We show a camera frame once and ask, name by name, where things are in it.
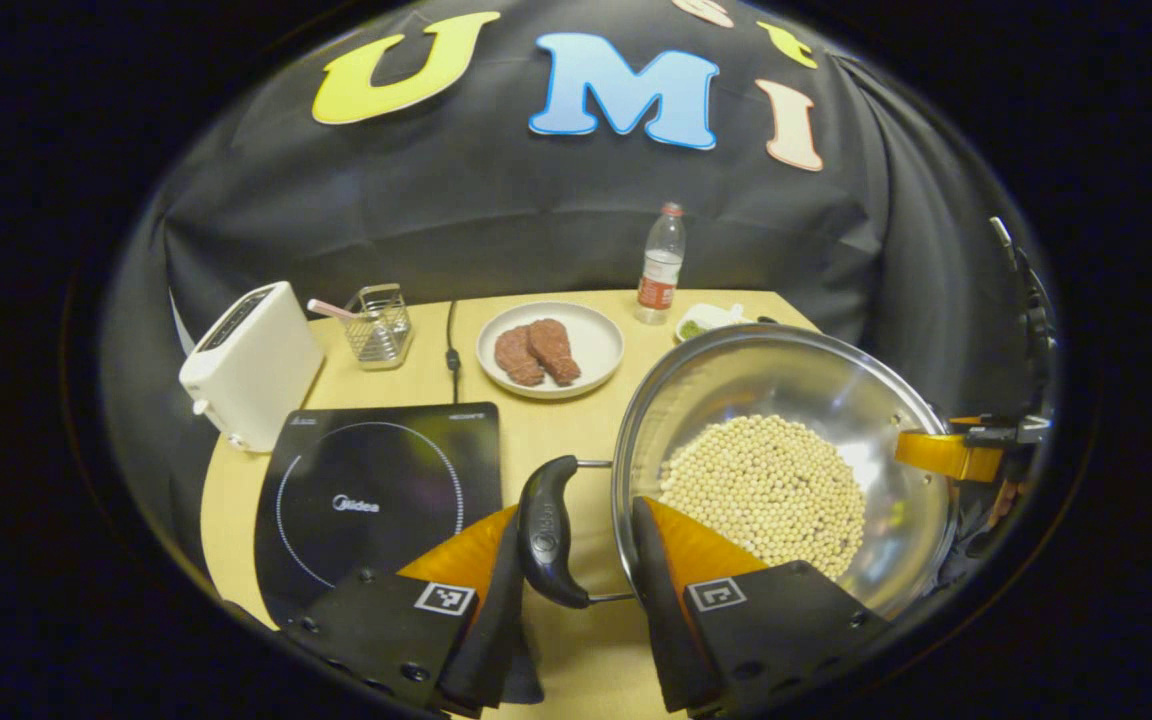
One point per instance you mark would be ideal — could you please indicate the pile of yellow soybeans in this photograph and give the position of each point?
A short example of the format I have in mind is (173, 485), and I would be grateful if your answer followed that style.
(766, 490)

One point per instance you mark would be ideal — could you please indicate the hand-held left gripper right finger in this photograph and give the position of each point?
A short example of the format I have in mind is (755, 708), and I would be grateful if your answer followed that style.
(661, 620)

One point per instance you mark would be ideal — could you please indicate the clear plastic water bottle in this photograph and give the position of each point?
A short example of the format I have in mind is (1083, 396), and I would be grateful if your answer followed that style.
(658, 280)

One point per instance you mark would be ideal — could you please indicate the white divided dish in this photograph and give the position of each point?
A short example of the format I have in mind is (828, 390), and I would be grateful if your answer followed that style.
(714, 314)

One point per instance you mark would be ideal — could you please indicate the black induction cooktop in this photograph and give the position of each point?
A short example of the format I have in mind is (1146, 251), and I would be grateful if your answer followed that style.
(366, 500)

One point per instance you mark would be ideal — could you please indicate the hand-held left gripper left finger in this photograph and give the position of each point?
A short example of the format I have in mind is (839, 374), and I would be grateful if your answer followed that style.
(486, 650)

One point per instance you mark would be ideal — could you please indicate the brown meat piece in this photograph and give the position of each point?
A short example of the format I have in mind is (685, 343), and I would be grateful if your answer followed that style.
(518, 357)
(554, 350)

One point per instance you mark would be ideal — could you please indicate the pile of green mung beans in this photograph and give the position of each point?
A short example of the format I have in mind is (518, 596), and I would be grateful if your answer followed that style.
(692, 329)

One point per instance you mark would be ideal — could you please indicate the pink straw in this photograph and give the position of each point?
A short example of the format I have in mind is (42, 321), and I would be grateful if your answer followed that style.
(326, 308)

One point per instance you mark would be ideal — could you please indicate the white toaster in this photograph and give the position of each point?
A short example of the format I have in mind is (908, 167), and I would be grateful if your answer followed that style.
(251, 365)

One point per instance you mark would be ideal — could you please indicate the round white plate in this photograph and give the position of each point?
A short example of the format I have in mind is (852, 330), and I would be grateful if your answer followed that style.
(591, 340)

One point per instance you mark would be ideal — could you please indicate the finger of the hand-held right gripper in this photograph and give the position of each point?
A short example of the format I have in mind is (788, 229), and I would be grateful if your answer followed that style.
(946, 455)

